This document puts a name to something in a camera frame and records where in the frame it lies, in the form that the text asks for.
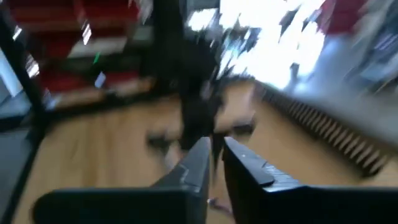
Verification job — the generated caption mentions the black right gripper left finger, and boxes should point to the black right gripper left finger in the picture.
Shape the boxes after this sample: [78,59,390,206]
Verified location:
[32,136,213,224]

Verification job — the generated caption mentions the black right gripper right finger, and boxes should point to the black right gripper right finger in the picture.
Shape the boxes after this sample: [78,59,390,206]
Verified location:
[221,136,398,224]

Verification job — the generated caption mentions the red bin rack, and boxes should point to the red bin rack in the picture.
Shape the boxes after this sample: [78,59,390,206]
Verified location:
[6,0,155,108]

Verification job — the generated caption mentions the red storage bin shelf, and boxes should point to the red storage bin shelf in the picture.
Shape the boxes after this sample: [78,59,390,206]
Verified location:
[316,0,369,35]

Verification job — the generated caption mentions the black slotted cable duct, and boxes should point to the black slotted cable duct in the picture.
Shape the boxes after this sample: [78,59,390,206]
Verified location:
[253,82,391,180]

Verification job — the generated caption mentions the black table frame post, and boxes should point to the black table frame post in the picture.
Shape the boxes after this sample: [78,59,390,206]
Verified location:
[0,11,50,131]

